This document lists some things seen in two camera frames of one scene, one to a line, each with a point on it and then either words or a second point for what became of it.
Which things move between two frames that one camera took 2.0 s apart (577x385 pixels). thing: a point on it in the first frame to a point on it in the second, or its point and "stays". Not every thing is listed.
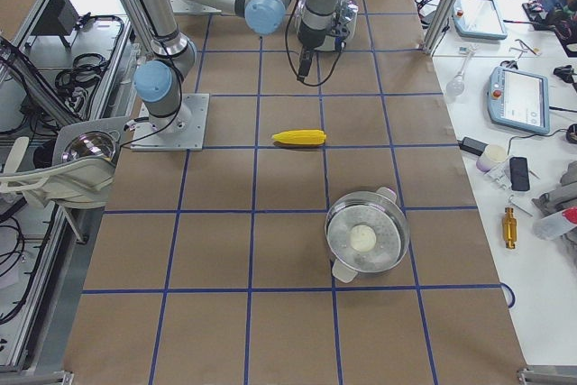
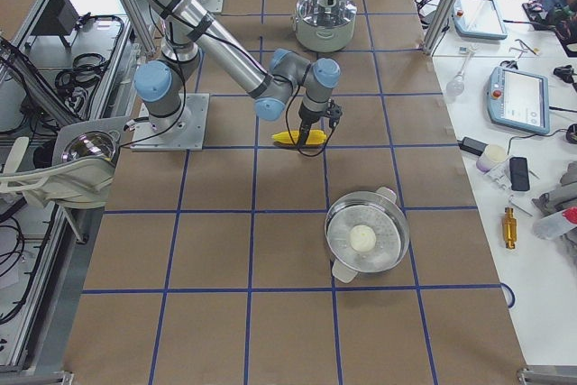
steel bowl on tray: [96, 143] stays
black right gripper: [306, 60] to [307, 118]
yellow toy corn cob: [300, 137] stays
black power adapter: [471, 145] stays
